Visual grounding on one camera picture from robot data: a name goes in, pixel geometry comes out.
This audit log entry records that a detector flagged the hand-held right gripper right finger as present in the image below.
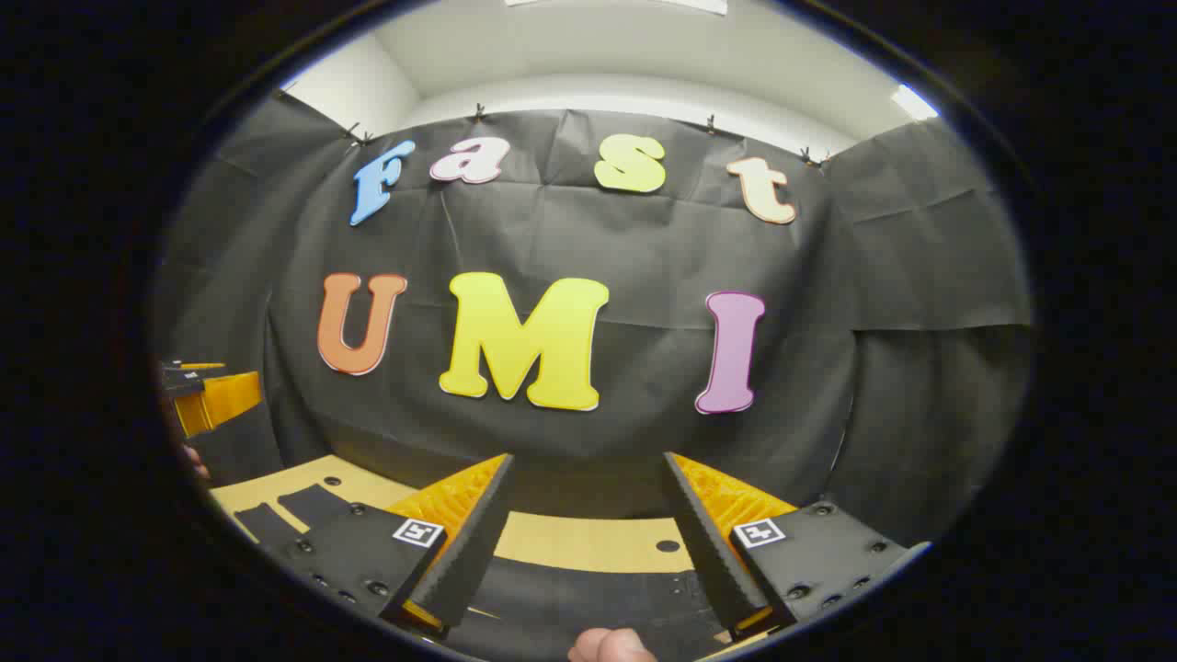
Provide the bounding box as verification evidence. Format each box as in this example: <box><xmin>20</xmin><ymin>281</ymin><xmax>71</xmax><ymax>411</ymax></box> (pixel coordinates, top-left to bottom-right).
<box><xmin>662</xmin><ymin>451</ymin><xmax>913</xmax><ymax>644</ymax></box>

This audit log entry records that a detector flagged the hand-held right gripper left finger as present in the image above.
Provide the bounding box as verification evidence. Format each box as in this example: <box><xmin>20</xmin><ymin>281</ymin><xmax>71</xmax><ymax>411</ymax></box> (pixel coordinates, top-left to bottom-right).
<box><xmin>279</xmin><ymin>452</ymin><xmax>517</xmax><ymax>639</ymax></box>

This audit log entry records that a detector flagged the black backdrop cloth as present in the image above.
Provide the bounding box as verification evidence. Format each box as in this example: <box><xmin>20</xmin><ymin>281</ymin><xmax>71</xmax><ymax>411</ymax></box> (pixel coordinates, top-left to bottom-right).
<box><xmin>152</xmin><ymin>92</ymin><xmax>1035</xmax><ymax>553</ymax></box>

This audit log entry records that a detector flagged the rectangular ceiling light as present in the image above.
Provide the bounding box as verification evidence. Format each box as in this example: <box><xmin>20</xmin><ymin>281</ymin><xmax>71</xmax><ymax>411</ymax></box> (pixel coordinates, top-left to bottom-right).
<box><xmin>890</xmin><ymin>83</ymin><xmax>941</xmax><ymax>122</ymax></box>
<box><xmin>504</xmin><ymin>0</ymin><xmax>729</xmax><ymax>16</ymax></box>

